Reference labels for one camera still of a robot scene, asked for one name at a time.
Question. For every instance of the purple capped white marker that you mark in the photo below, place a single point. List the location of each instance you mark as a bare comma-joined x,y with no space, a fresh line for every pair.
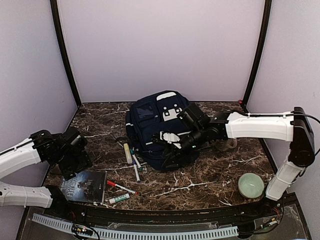
136,173

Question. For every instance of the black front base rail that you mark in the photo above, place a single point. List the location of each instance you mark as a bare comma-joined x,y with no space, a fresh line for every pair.
283,220

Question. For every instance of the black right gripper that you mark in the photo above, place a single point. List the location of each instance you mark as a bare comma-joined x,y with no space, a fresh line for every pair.
177,151

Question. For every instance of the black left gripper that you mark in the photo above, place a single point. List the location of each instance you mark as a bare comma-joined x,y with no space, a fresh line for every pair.
84,162

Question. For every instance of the yellow highlighter pen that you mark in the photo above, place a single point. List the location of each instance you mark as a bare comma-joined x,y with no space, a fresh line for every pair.
127,153

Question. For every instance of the right black frame post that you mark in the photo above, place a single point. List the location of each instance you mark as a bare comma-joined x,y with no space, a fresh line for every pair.
258,53

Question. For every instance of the red capped white marker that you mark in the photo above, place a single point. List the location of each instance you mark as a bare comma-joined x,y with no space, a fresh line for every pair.
110,183

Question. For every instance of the navy blue student backpack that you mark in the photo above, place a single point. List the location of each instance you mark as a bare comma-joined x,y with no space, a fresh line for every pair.
147,118

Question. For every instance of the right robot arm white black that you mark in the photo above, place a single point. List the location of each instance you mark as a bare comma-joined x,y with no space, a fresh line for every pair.
290,126

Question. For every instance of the black frame post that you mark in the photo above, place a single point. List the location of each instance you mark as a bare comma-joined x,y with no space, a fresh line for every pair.
63,51
258,53

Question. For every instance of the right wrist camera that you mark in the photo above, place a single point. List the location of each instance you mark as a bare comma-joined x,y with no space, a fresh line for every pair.
164,138

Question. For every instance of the left black frame post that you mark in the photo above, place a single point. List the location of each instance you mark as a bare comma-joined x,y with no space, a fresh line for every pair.
63,51

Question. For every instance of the dark Wuthering Heights book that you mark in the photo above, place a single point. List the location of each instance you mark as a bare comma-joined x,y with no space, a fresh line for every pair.
85,187

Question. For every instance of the white slotted cable duct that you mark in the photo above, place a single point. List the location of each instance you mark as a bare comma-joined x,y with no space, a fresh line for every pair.
121,231

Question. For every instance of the cream floral ceramic mug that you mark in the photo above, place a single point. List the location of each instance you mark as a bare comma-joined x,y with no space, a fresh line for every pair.
225,145

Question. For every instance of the pale green ceramic bowl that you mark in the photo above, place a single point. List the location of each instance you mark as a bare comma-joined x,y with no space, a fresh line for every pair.
250,185

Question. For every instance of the green white glue stick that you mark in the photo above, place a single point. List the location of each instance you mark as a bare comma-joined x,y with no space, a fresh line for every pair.
119,198

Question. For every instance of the teal capped white marker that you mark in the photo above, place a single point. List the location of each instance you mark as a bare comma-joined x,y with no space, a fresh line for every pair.
136,160

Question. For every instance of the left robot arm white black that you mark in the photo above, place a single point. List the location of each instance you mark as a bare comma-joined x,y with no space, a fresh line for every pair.
65,150

